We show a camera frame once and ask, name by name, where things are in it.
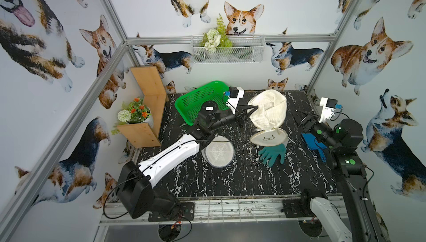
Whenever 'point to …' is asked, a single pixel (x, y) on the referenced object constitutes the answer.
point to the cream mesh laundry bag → (269, 117)
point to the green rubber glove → (268, 154)
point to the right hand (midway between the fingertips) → (300, 107)
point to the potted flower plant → (136, 112)
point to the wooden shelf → (142, 135)
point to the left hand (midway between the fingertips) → (255, 102)
